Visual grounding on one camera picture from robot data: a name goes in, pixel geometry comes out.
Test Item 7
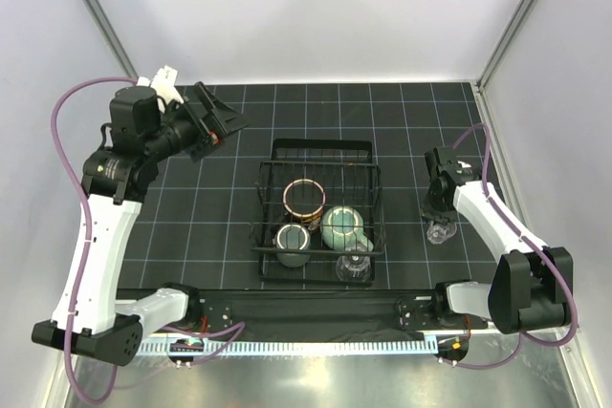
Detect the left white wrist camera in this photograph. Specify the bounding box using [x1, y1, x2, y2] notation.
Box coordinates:
[136, 65, 185, 104]

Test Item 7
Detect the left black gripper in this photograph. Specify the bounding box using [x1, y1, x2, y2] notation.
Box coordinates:
[143, 82, 251, 162]

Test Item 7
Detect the black grid table mat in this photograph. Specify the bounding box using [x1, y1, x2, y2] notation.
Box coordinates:
[120, 82, 496, 290]

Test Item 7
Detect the dark green ceramic mug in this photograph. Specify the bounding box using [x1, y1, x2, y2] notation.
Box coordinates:
[274, 224, 310, 268]

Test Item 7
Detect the teal speckled ceramic mug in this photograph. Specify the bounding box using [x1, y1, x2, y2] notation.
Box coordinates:
[319, 206, 374, 252]

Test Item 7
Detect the black wire dish rack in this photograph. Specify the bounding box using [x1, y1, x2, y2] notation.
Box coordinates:
[251, 139, 385, 288]

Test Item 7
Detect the black red skull mug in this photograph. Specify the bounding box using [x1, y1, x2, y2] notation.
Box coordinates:
[282, 178, 326, 232]

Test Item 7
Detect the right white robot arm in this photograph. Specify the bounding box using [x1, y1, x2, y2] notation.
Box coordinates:
[421, 147, 576, 334]

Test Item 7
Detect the large clear plastic cup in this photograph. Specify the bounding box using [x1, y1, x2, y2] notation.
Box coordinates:
[336, 244, 372, 282]

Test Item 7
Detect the left aluminium frame post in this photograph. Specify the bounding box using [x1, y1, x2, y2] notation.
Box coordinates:
[82, 0, 138, 78]

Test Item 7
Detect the right aluminium frame post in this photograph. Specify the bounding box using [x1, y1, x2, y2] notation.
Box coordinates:
[476, 0, 537, 92]

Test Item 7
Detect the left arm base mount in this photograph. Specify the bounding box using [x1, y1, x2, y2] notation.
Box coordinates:
[130, 282, 246, 369]

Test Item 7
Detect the aluminium frame post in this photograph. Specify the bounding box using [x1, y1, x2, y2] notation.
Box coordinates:
[82, 0, 138, 78]
[476, 0, 537, 92]

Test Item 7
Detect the small clear glass cup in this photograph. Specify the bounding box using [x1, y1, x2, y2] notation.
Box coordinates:
[426, 221, 457, 246]

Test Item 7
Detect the white slotted cable duct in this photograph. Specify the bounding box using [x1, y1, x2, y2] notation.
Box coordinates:
[137, 334, 438, 358]

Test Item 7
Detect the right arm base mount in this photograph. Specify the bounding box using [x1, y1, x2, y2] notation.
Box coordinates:
[396, 295, 489, 362]

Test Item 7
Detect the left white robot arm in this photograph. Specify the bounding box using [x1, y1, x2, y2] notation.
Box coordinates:
[32, 82, 249, 367]

